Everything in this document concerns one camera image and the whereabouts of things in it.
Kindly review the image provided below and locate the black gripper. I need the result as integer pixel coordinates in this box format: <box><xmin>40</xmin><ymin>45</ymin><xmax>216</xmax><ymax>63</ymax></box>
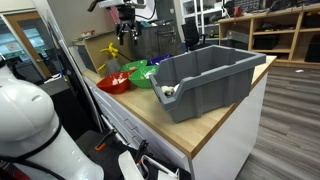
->
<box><xmin>115</xmin><ymin>4</ymin><xmax>141</xmax><ymax>47</ymax></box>

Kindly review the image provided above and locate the yellow toy figure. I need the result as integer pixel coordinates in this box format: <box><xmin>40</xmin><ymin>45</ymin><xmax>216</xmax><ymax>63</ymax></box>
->
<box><xmin>99</xmin><ymin>42</ymin><xmax>120</xmax><ymax>60</ymax></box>

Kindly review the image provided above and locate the small green plastic bowl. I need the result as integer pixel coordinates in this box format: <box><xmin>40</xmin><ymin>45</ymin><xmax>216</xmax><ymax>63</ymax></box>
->
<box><xmin>119</xmin><ymin>59</ymin><xmax>149</xmax><ymax>74</ymax></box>

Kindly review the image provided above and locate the blue plastic bowl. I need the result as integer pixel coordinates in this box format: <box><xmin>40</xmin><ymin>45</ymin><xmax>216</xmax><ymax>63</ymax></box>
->
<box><xmin>147</xmin><ymin>54</ymin><xmax>175</xmax><ymax>67</ymax></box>

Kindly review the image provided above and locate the large green plastic bowl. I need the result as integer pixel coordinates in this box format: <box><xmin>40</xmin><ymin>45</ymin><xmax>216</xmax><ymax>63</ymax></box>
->
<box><xmin>127</xmin><ymin>64</ymin><xmax>161</xmax><ymax>90</ymax></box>

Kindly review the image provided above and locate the red plastic bowl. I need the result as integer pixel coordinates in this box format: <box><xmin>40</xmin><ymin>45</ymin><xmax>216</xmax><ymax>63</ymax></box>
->
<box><xmin>96</xmin><ymin>71</ymin><xmax>133</xmax><ymax>95</ymax></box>

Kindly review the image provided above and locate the grey plastic bin container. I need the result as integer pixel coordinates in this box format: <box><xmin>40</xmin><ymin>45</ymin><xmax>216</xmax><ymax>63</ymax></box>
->
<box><xmin>148</xmin><ymin>44</ymin><xmax>268</xmax><ymax>124</ymax></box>

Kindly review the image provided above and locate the teal cloth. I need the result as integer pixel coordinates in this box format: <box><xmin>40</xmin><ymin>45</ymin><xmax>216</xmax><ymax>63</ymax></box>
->
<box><xmin>136</xmin><ymin>20</ymin><xmax>153</xmax><ymax>29</ymax></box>

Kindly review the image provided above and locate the red plastic bag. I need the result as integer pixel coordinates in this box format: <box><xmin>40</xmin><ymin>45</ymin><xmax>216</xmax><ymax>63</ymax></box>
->
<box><xmin>109</xmin><ymin>5</ymin><xmax>122</xmax><ymax>26</ymax></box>

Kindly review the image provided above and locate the silver metal cylinder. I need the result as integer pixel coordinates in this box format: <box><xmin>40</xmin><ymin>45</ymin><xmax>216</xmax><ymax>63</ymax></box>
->
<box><xmin>105</xmin><ymin>58</ymin><xmax>122</xmax><ymax>75</ymax></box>

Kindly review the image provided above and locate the orange white patterned item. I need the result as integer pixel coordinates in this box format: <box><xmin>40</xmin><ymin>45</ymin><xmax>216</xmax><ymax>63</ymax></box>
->
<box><xmin>79</xmin><ymin>29</ymin><xmax>97</xmax><ymax>39</ymax></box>

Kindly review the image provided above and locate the black office chair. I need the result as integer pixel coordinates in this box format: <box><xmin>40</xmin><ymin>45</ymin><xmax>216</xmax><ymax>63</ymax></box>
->
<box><xmin>180</xmin><ymin>21</ymin><xmax>209</xmax><ymax>53</ymax></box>

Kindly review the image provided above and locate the wooden door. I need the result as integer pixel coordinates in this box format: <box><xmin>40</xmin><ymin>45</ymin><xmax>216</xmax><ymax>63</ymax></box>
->
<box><xmin>4</xmin><ymin>11</ymin><xmax>54</xmax><ymax>80</ymax></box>

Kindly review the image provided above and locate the grey equipment case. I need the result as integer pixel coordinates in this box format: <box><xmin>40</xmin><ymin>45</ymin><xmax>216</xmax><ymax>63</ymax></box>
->
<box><xmin>225</xmin><ymin>30</ymin><xmax>251</xmax><ymax>47</ymax></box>

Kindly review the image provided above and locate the black robot table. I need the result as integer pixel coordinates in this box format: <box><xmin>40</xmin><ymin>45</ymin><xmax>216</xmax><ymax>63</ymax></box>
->
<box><xmin>74</xmin><ymin>129</ymin><xmax>192</xmax><ymax>180</ymax></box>

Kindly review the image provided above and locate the black storage box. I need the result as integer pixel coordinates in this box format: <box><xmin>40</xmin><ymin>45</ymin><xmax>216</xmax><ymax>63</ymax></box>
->
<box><xmin>252</xmin><ymin>33</ymin><xmax>277</xmax><ymax>51</ymax></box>

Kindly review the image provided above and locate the white drawer cabinet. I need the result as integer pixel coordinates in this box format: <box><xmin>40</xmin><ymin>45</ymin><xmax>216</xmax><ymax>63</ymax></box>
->
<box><xmin>83</xmin><ymin>54</ymin><xmax>270</xmax><ymax>180</ymax></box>

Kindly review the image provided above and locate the large wooden shelving unit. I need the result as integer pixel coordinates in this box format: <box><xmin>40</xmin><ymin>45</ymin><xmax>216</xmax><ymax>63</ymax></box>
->
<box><xmin>217</xmin><ymin>2</ymin><xmax>320</xmax><ymax>70</ymax></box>

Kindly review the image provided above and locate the black clamp orange handle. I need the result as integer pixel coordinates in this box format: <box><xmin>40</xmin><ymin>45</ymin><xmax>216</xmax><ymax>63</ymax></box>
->
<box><xmin>134</xmin><ymin>139</ymin><xmax>150</xmax><ymax>165</ymax></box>
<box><xmin>94</xmin><ymin>128</ymin><xmax>116</xmax><ymax>153</ymax></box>

